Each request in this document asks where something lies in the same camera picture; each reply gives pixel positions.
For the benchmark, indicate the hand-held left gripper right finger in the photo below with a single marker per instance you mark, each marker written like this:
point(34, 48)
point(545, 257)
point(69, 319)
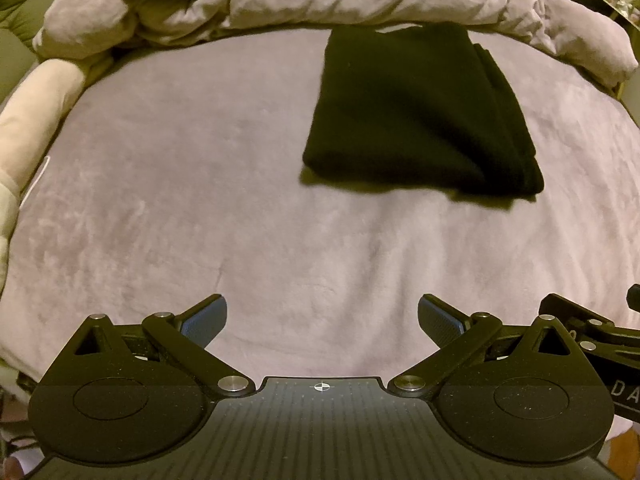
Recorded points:
point(440, 322)

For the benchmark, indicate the black knit sweater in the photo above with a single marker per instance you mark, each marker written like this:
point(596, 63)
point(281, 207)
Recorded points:
point(415, 110)

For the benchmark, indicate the purple pillow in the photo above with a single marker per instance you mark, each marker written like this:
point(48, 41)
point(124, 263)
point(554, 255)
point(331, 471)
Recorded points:
point(80, 20)

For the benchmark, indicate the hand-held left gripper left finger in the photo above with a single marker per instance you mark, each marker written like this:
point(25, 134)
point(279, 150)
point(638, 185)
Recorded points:
point(205, 320)

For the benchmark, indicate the cream long pillow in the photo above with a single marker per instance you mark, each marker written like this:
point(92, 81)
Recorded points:
point(35, 105)

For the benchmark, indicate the purple bed sheet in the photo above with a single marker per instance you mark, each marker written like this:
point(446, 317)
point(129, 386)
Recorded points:
point(200, 210)

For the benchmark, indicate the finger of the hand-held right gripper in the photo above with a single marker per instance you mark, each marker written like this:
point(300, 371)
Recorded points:
point(595, 325)
point(634, 297)

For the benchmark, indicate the green headboard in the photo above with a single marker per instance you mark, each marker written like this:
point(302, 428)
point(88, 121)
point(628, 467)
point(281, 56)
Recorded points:
point(20, 5)

